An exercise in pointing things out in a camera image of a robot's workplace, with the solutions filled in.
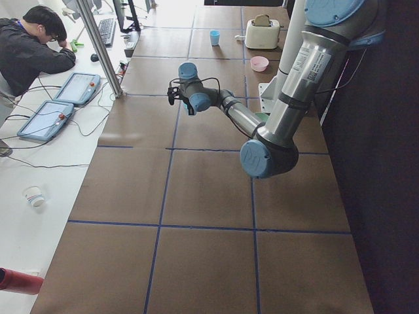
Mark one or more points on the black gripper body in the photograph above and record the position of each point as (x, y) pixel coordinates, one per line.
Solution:
(189, 108)

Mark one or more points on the white toaster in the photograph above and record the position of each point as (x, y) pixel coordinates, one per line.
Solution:
(262, 37)

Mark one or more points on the black monitor on desk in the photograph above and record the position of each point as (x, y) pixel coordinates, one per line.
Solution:
(126, 16)

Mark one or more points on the red cylinder bottle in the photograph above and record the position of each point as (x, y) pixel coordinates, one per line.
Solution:
(18, 282)

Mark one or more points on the green bowl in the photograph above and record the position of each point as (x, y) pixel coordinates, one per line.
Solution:
(263, 116)

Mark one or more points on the bread slice in toaster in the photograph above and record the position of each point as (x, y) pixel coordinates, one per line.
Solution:
(262, 20)

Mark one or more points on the light blue cup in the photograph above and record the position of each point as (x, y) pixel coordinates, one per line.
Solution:
(214, 37)

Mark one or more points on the black keyboard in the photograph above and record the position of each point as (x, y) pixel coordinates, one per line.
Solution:
(106, 28)

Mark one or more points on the aluminium frame post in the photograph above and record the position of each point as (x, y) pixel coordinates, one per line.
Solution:
(99, 47)

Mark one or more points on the teach pendant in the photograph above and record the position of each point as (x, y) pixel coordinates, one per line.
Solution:
(47, 121)
(78, 89)

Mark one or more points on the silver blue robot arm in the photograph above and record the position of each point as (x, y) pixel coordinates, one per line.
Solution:
(318, 32)

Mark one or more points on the paper cup on desk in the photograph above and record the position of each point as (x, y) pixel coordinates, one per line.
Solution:
(34, 196)

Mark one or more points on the seated person in black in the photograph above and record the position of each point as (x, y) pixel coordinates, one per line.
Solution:
(36, 43)

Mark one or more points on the white camera pole stand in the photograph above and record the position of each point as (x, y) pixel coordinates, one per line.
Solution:
(269, 92)

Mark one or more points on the green handled tool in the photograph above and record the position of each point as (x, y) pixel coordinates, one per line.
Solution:
(75, 45)

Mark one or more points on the lower teach pendant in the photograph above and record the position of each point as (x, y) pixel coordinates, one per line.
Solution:
(47, 121)

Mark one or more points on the upper teach pendant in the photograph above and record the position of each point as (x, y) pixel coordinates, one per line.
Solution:
(78, 89)

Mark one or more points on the orange black connector board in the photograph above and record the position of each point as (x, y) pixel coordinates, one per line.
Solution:
(122, 68)

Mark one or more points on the pink bowl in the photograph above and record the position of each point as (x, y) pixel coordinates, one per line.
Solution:
(259, 63)

